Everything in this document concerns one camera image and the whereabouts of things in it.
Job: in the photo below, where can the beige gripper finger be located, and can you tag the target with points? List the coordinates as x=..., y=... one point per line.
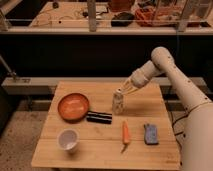
x=125, y=86
x=130, y=90

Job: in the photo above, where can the orange frying pan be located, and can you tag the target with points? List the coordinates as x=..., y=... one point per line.
x=76, y=106

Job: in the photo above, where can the orange tool case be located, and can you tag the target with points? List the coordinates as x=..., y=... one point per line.
x=151, y=18

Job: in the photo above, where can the orange carrot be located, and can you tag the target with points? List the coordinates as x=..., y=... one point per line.
x=125, y=136

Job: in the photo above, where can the wooden upright post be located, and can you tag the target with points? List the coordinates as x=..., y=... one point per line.
x=91, y=15

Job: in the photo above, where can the metal clamp stand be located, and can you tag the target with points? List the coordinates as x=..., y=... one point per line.
x=13, y=74

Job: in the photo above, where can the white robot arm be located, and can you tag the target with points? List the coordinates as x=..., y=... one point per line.
x=197, y=149

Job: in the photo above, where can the blue sponge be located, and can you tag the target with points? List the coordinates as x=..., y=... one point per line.
x=150, y=135

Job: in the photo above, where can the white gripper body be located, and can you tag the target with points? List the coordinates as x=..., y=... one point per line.
x=142, y=76

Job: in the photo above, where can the white cup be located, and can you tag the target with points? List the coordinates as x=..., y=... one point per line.
x=68, y=140

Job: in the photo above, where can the black bowl on bench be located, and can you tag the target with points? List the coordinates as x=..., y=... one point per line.
x=122, y=19

